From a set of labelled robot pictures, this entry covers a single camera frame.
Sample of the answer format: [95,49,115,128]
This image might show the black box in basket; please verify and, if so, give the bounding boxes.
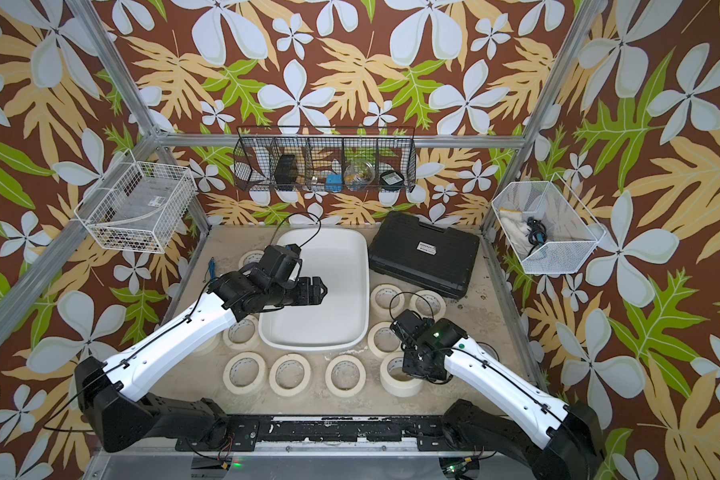
[274,154,299,190]

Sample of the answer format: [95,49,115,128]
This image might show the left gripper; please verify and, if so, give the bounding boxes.
[267,275,330,307]

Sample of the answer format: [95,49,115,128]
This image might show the masking tape roll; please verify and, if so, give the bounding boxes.
[370,284,406,319]
[269,353,312,398]
[222,352,268,396]
[238,250,264,269]
[325,355,366,398]
[409,290,447,321]
[192,334,221,356]
[367,322,401,359]
[380,352,423,398]
[222,315,261,351]

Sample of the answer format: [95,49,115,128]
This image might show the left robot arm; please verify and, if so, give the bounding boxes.
[74,244,328,453]

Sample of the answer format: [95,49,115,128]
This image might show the white wire basket left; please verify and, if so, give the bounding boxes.
[74,151,197,254]

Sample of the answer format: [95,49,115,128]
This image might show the black cable in basket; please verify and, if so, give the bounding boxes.
[526,217,550,256]

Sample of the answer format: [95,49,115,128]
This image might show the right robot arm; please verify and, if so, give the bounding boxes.
[391,310,606,479]

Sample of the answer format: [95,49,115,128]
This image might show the white plastic storage box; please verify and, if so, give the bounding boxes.
[259,227,370,353]

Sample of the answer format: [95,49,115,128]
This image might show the black wire basket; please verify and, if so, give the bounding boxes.
[231,125,416,193]

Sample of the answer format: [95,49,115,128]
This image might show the black plastic tool case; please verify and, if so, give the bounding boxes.
[368,212,480,299]

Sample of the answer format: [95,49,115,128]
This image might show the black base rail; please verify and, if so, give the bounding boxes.
[175,415,489,454]

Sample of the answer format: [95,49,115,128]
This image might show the white mesh basket right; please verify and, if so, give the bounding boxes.
[492,174,606,276]

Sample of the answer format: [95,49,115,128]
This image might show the blue item in basket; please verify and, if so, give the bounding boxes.
[325,174,343,193]

